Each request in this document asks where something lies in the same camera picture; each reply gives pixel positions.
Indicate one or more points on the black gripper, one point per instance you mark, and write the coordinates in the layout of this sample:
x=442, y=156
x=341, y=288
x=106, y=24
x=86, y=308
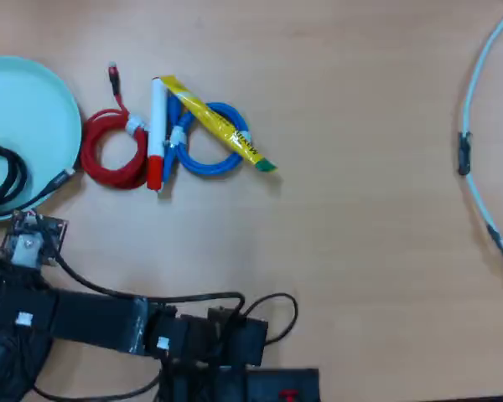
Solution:
x=25, y=310

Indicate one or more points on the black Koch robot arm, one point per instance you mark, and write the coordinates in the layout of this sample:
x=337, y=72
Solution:
x=100, y=320

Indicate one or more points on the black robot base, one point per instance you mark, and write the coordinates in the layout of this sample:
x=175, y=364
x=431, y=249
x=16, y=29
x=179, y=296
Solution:
x=276, y=385

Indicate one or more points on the light green plate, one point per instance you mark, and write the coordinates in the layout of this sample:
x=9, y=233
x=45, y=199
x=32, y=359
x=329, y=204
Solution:
x=29, y=113

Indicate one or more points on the red capped white marker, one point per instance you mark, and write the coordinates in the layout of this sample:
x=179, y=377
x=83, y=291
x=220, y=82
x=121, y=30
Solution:
x=157, y=125

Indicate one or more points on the yellow stick sachet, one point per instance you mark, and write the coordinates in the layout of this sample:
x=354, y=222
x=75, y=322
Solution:
x=209, y=117

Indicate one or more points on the black tape piece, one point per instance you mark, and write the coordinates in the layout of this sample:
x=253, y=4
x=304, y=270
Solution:
x=494, y=236
x=465, y=155

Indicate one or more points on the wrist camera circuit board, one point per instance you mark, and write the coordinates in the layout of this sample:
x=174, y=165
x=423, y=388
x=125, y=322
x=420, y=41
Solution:
x=33, y=238

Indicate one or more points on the red power switch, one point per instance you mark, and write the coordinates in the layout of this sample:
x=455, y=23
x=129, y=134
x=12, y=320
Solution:
x=289, y=394

